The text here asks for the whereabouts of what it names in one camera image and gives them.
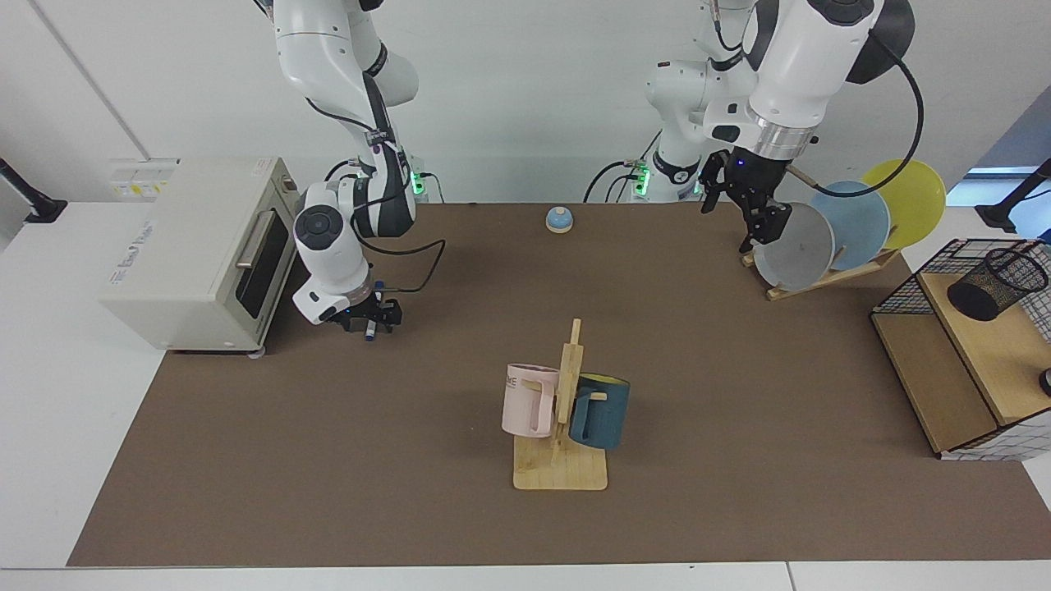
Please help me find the white marker with blue cap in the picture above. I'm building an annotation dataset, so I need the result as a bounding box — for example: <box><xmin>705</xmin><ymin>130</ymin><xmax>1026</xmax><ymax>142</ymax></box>
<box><xmin>364</xmin><ymin>281</ymin><xmax>388</xmax><ymax>342</ymax></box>

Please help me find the black mesh pen holder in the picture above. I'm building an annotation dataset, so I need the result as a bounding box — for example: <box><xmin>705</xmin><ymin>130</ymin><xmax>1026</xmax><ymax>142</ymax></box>
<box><xmin>947</xmin><ymin>248</ymin><xmax>1049</xmax><ymax>323</ymax></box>

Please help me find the grey plate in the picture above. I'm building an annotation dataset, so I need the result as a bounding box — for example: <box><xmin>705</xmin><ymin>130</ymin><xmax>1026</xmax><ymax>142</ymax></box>
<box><xmin>753</xmin><ymin>202</ymin><xmax>836</xmax><ymax>291</ymax></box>

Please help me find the wooden plate rack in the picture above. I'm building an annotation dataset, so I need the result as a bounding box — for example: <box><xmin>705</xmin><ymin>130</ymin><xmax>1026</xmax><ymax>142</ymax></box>
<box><xmin>741</xmin><ymin>246</ymin><xmax>902</xmax><ymax>301</ymax></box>

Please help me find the light blue plate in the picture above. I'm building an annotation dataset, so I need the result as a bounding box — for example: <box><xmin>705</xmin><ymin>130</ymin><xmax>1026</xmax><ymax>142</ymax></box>
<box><xmin>810</xmin><ymin>181</ymin><xmax>892</xmax><ymax>272</ymax></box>

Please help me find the brown table cloth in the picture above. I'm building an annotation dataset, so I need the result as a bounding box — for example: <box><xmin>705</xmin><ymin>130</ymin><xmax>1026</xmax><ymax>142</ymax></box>
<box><xmin>67</xmin><ymin>203</ymin><xmax>1051</xmax><ymax>568</ymax></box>

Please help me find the yellow plate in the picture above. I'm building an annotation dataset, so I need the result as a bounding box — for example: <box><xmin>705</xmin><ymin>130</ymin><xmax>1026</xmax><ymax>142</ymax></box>
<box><xmin>861</xmin><ymin>158</ymin><xmax>947</xmax><ymax>250</ymax></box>

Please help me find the pale toaster oven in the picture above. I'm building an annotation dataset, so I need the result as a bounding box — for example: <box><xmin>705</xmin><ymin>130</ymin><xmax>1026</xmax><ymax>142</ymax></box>
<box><xmin>99</xmin><ymin>156</ymin><xmax>311</xmax><ymax>358</ymax></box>

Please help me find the pink cup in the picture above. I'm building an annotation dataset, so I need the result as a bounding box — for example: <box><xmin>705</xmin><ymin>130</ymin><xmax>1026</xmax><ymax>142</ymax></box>
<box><xmin>502</xmin><ymin>363</ymin><xmax>561</xmax><ymax>439</ymax></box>

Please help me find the dark teal cup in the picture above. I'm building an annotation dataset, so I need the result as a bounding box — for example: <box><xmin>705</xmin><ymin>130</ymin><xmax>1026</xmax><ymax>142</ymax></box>
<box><xmin>568</xmin><ymin>373</ymin><xmax>631</xmax><ymax>451</ymax></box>

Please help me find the black stand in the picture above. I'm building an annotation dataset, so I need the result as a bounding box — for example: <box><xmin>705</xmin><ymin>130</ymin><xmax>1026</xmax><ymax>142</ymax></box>
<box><xmin>0</xmin><ymin>158</ymin><xmax>68</xmax><ymax>224</ymax></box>
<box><xmin>975</xmin><ymin>158</ymin><xmax>1051</xmax><ymax>235</ymax></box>

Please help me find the wooden cup stand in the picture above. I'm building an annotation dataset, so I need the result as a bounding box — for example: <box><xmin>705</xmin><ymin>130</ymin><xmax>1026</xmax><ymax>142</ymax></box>
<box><xmin>513</xmin><ymin>318</ymin><xmax>609</xmax><ymax>492</ymax></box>

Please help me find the wire basket with wooden floor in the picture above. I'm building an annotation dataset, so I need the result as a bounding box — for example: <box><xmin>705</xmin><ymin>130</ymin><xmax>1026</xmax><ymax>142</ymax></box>
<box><xmin>870</xmin><ymin>238</ymin><xmax>1051</xmax><ymax>462</ymax></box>

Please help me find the white wall outlet box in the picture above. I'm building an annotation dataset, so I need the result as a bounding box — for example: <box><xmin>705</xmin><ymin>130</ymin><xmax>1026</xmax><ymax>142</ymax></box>
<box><xmin>109</xmin><ymin>158</ymin><xmax>180</xmax><ymax>200</ymax></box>

